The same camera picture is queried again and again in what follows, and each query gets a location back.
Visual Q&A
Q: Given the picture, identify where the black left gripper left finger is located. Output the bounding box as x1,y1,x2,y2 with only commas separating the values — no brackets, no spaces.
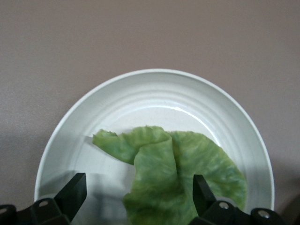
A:
0,172,88,225

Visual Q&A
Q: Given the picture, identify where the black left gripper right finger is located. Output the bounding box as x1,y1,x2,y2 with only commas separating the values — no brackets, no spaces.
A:
189,174,288,225

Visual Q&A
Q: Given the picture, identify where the green lettuce leaf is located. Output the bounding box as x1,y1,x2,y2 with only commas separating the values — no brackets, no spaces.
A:
92,126,248,225

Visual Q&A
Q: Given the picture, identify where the beige plate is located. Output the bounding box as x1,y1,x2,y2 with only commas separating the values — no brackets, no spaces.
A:
34,68,275,225

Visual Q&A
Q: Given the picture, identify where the brown table cover mat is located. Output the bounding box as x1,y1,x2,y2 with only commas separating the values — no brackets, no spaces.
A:
0,0,300,225

